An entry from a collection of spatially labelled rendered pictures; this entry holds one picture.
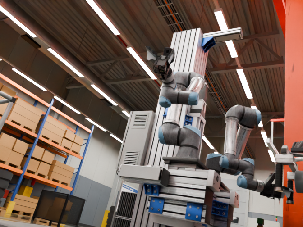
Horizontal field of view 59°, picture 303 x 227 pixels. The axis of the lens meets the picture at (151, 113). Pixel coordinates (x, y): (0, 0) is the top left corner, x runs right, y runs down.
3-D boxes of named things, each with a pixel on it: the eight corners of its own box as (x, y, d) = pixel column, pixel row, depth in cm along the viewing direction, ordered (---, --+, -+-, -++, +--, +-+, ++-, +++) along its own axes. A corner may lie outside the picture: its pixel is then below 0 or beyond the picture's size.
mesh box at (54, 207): (57, 226, 807) (68, 193, 846) (30, 219, 872) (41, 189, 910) (77, 230, 874) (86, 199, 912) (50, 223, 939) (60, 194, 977)
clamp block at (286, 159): (293, 162, 147) (293, 153, 149) (275, 162, 152) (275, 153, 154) (295, 165, 150) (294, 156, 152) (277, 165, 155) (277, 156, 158)
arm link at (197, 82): (208, 87, 192) (196, 111, 149) (192, 86, 195) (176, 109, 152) (208, 70, 187) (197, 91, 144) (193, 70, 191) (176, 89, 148)
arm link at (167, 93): (176, 103, 147) (179, 86, 152) (156, 101, 151) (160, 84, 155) (177, 109, 154) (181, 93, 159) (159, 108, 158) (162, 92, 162)
